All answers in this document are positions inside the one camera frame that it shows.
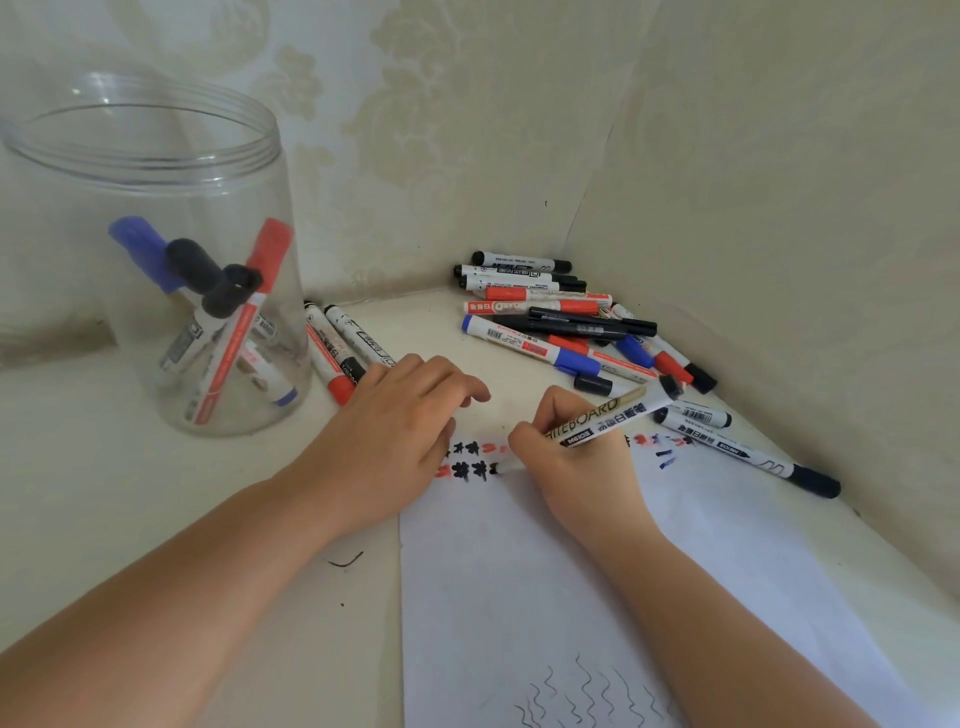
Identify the transparent plastic jar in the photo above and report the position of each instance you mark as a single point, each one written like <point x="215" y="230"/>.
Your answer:
<point x="225" y="180"/>

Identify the white marker chunky black cap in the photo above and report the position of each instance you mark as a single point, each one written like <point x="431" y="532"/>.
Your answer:
<point x="191" y="262"/>
<point x="360" y="337"/>
<point x="229" y="292"/>

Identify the person's left forearm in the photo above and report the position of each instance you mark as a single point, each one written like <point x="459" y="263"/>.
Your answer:
<point x="150" y="615"/>

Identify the slim red striped marker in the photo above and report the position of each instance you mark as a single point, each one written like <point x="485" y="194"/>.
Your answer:
<point x="271" y="247"/>

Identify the pile of assorted markers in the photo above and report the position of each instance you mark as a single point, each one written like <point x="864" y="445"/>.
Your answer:
<point x="517" y="293"/>

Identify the person's right hand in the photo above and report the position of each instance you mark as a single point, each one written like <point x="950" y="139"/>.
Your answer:
<point x="600" y="495"/>

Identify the white paper sheet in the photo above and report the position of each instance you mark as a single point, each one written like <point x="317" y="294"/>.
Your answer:
<point x="510" y="600"/>

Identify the red cap white barrel marker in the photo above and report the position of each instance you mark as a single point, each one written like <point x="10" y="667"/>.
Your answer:
<point x="341" y="390"/>

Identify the long white black-cap marker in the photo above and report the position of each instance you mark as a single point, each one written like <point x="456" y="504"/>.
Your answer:
<point x="750" y="454"/>
<point x="615" y="420"/>
<point x="697" y="415"/>

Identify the worn white black-ended marker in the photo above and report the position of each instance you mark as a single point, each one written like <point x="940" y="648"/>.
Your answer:
<point x="330" y="339"/>

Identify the person's right forearm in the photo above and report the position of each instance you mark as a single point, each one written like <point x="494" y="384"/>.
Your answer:
<point x="720" y="645"/>

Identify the blue cap gold label marker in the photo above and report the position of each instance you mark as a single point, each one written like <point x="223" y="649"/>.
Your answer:
<point x="139" y="240"/>

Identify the person's left hand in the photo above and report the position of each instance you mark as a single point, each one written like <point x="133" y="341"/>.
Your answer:
<point x="375" y="457"/>

